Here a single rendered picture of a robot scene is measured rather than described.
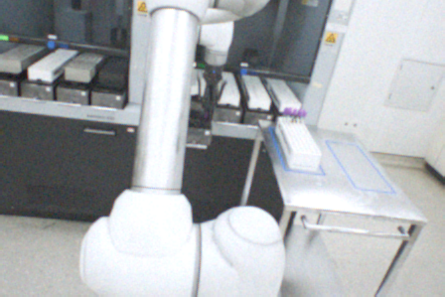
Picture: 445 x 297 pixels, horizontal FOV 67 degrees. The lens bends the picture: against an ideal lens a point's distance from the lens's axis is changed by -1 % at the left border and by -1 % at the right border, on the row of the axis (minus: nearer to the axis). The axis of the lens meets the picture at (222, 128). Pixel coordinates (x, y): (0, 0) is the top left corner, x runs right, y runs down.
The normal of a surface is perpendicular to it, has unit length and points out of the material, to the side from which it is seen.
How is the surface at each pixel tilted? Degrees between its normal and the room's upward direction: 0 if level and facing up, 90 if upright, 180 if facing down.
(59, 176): 90
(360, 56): 90
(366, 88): 90
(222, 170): 90
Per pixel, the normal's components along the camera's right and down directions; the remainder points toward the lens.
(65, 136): 0.07, 0.44
